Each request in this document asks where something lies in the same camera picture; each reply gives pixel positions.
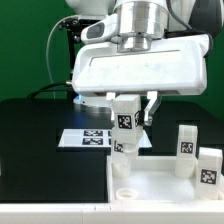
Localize white front rail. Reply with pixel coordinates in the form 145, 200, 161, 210
0, 201, 224, 224

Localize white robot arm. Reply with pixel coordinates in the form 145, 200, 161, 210
65, 0, 224, 125

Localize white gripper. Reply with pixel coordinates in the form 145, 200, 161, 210
72, 34, 210, 126

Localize white marker sheet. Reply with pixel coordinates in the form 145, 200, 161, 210
57, 128, 153, 149

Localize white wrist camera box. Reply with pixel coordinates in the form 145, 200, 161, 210
81, 13, 118, 45

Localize white square tabletop tray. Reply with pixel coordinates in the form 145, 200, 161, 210
106, 154, 224, 203

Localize black base cables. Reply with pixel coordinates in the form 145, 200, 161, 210
25, 80, 76, 100

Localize grey camera cable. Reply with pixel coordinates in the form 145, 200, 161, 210
45, 14, 78, 84

